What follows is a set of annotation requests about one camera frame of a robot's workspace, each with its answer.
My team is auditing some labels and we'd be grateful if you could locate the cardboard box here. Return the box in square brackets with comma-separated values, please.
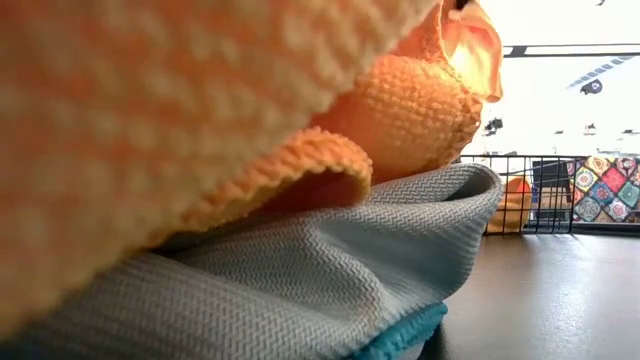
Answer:
[537, 187, 571, 211]

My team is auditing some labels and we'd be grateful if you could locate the black monitor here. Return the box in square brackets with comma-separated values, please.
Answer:
[532, 159, 571, 189]

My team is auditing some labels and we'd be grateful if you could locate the orange microfiber towel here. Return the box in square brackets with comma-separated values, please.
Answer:
[485, 175, 532, 236]
[0, 0, 484, 341]
[438, 0, 504, 104]

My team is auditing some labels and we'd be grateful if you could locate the black wire basket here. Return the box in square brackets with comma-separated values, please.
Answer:
[457, 153, 591, 236]

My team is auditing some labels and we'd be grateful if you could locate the grey-blue microfiber towel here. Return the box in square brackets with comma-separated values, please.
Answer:
[0, 162, 505, 360]

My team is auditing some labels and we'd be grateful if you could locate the colourful patchwork quilt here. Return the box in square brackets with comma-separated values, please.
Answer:
[567, 155, 640, 225]

